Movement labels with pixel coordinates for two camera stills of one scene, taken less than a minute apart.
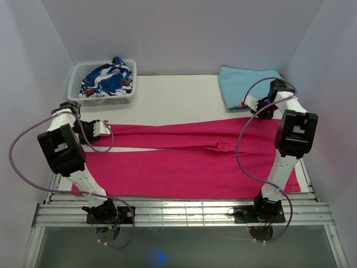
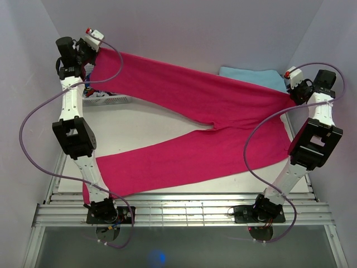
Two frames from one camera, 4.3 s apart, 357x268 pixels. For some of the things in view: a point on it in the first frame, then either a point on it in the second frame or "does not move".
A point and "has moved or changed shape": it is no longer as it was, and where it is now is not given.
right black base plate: (246, 214) does not move
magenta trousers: (223, 158) has moved or changed shape
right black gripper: (263, 116) -> (293, 91)
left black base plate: (125, 216) does not move
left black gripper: (90, 138) -> (82, 44)
